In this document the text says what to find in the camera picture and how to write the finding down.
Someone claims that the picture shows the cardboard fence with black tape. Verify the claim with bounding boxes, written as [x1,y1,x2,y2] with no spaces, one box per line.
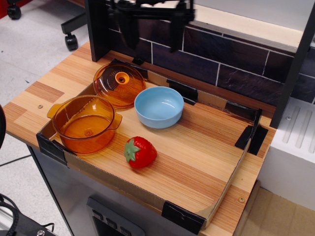
[36,58,269,235]

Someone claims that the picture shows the dark brick backsplash panel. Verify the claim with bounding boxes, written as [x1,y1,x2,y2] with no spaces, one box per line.
[108,6,304,106]

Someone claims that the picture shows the black cable bottom left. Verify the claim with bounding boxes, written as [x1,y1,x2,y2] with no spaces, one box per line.
[0,193,55,236]

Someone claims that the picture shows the orange transparent pot lid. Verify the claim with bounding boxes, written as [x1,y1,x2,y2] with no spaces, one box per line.
[93,61,146,110]

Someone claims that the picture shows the light blue bowl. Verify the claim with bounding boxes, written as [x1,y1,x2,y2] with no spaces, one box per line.
[134,86,184,129]

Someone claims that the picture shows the black oven control panel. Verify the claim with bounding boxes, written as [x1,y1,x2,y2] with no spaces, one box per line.
[87,197,146,236]

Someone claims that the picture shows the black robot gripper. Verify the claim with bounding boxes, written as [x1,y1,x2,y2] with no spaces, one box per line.
[110,0,195,53]

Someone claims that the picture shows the black office chair base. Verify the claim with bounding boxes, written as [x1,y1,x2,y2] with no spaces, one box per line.
[61,12,87,51]

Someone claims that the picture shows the white ribbed sink drainer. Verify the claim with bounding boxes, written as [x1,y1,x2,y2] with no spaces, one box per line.
[272,98,315,163]

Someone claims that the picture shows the red toy strawberry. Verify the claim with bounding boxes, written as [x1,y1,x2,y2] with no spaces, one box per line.
[124,136,158,168]

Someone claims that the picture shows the black vertical post right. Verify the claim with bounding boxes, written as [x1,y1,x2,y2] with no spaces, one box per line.
[270,5,315,129]

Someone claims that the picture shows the black caster wheel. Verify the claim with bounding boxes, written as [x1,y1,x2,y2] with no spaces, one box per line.
[7,4,22,20]

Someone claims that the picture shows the orange transparent pot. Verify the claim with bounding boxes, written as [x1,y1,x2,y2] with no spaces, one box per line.
[47,95,123,154]

